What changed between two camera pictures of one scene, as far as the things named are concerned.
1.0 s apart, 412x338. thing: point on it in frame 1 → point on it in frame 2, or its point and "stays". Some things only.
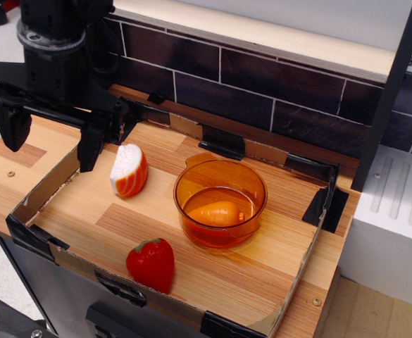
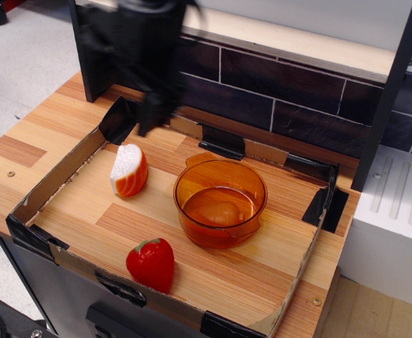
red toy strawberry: (152, 263) stays
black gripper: (59, 84) → (144, 52)
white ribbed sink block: (389, 246) stays
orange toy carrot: (220, 213) stays
